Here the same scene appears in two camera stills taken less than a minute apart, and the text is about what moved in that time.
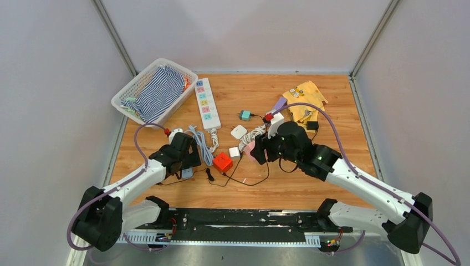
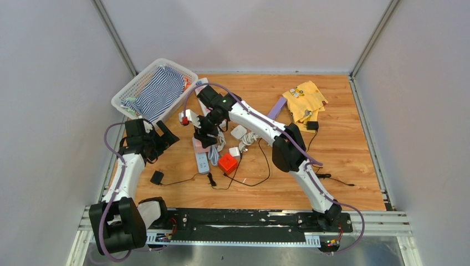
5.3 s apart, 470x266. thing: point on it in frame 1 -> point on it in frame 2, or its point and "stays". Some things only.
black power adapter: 312,125 stays
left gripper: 193,159 -> 166,139
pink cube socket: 248,149 -> 199,147
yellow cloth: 302,113 stays
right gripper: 262,142 -> 202,134
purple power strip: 280,102 stays
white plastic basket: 153,95 stays
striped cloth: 167,85 stays
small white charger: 234,153 stays
